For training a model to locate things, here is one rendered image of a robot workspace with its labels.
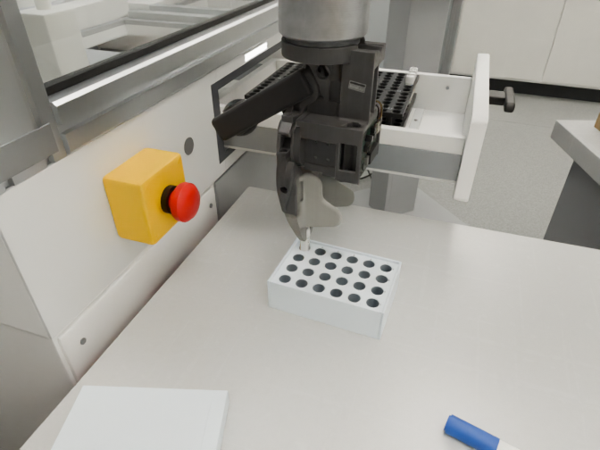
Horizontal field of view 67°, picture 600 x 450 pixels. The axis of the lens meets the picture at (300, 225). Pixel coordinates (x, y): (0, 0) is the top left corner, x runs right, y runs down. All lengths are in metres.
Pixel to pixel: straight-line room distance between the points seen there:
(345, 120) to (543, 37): 3.29
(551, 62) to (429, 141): 3.15
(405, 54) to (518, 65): 2.10
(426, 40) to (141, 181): 1.38
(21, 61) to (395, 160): 0.41
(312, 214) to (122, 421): 0.25
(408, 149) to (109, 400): 0.42
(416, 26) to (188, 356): 1.39
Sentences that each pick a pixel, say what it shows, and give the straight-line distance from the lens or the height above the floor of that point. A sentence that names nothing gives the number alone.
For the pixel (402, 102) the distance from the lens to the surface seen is 0.66.
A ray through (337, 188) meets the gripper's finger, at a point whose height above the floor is 0.87.
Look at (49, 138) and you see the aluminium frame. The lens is 0.41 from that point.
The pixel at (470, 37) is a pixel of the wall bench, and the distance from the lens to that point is 3.65.
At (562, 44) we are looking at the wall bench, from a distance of 3.68.
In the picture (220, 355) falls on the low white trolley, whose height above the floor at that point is 0.76.
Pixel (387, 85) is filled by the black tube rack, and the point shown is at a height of 0.90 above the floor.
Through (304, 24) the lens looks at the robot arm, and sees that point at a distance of 0.38.
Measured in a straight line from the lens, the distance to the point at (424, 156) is 0.58.
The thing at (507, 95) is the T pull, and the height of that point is 0.91.
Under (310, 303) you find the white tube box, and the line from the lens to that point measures 0.47.
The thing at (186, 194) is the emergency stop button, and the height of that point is 0.89.
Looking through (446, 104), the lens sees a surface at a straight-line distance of 0.81.
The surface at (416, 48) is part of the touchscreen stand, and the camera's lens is 1.69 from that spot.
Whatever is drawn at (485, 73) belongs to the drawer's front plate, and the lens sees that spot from 0.71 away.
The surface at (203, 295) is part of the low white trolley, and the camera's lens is 0.52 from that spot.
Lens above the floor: 1.12
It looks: 35 degrees down
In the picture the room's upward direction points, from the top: straight up
